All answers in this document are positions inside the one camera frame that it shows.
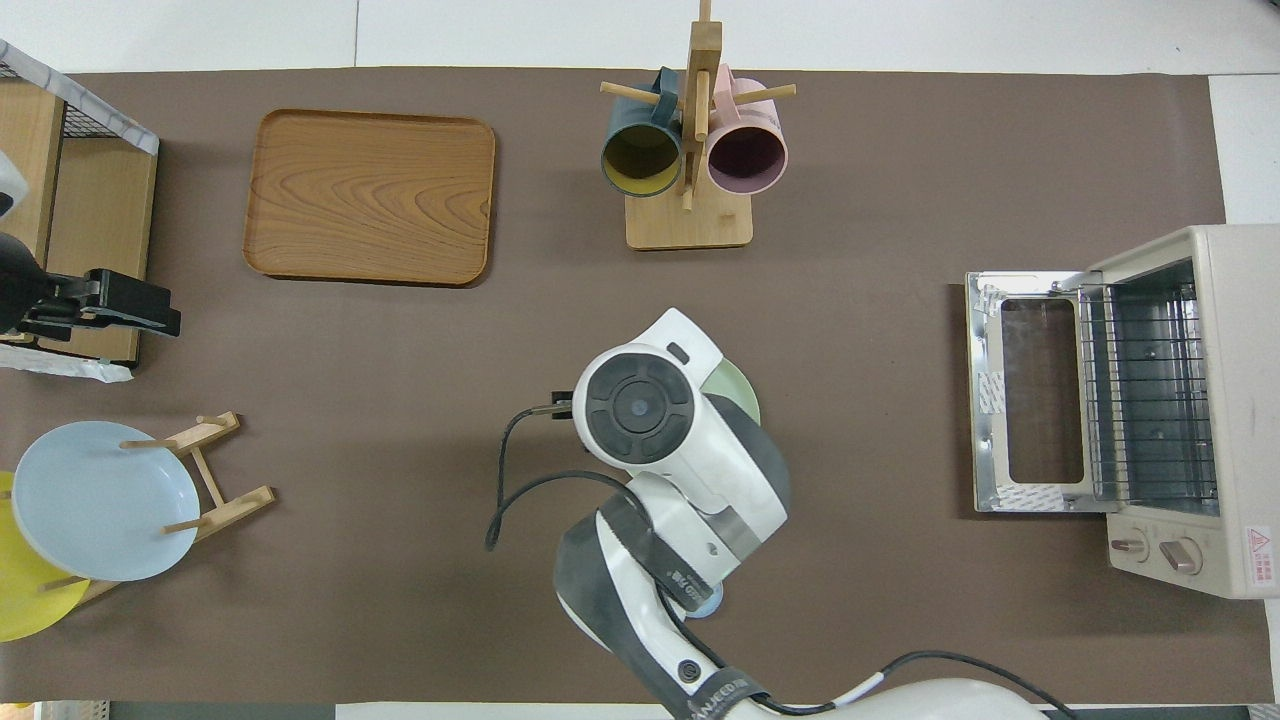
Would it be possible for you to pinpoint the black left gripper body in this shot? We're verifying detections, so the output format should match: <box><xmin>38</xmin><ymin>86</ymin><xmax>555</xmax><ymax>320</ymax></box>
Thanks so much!
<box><xmin>18</xmin><ymin>268</ymin><xmax>183</xmax><ymax>342</ymax></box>

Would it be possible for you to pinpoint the pale green plate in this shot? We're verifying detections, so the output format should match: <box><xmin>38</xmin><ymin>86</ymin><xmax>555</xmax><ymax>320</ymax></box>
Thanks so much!
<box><xmin>705</xmin><ymin>358</ymin><xmax>762</xmax><ymax>429</ymax></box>

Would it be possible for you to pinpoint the glass oven door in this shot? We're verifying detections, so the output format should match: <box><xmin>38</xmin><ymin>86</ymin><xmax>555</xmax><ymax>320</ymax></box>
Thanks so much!
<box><xmin>965</xmin><ymin>268</ymin><xmax>1121</xmax><ymax>516</ymax></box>

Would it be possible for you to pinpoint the cream toaster oven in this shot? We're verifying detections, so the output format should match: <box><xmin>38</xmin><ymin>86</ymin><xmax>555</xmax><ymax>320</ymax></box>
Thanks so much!
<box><xmin>1075</xmin><ymin>224</ymin><xmax>1280</xmax><ymax>601</ymax></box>

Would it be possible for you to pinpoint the wooden shelf box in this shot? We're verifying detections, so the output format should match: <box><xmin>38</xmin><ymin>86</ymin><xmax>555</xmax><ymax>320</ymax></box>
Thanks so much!
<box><xmin>0</xmin><ymin>38</ymin><xmax>161</xmax><ymax>384</ymax></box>

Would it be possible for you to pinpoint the light blue plate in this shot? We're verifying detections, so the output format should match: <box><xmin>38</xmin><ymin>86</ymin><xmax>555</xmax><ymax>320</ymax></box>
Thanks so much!
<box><xmin>11</xmin><ymin>421</ymin><xmax>201</xmax><ymax>583</ymax></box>

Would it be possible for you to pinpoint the wooden mug tree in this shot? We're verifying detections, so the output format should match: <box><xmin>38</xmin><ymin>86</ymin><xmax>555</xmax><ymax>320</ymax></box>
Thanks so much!
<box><xmin>599</xmin><ymin>0</ymin><xmax>798</xmax><ymax>251</ymax></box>

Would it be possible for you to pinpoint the wooden plate rack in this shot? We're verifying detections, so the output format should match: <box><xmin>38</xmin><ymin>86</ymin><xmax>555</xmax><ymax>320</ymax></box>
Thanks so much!
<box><xmin>40</xmin><ymin>411</ymin><xmax>276</xmax><ymax>606</ymax></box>

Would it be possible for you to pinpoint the wooden serving tray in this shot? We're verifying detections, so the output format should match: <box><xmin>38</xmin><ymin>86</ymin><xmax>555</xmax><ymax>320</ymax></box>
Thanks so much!
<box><xmin>242</xmin><ymin>108</ymin><xmax>497</xmax><ymax>288</ymax></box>

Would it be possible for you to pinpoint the dark teal mug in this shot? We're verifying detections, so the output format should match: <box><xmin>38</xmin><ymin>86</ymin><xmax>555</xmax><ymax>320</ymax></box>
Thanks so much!
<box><xmin>600</xmin><ymin>67</ymin><xmax>685</xmax><ymax>199</ymax></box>

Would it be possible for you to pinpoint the pink mug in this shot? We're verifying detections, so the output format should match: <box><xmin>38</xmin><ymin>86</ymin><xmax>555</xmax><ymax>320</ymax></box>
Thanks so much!
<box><xmin>705</xmin><ymin>64</ymin><xmax>790</xmax><ymax>197</ymax></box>

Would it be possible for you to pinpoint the yellow plate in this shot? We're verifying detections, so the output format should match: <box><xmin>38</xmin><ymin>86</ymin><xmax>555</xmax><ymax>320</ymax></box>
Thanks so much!
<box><xmin>0</xmin><ymin>470</ymin><xmax>91</xmax><ymax>643</ymax></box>

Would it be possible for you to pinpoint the brown table mat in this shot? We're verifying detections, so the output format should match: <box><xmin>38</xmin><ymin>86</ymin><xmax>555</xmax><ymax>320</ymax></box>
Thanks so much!
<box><xmin>0</xmin><ymin>68</ymin><xmax>1276</xmax><ymax>706</ymax></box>

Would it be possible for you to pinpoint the wire and wood shelf basket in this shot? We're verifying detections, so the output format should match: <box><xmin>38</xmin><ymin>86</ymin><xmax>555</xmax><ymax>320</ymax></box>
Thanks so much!
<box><xmin>0</xmin><ymin>38</ymin><xmax>161</xmax><ymax>384</ymax></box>

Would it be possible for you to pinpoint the wire oven rack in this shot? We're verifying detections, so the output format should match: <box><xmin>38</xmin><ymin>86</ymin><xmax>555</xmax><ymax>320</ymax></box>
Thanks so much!
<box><xmin>1078</xmin><ymin>285</ymin><xmax>1221</xmax><ymax>501</ymax></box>

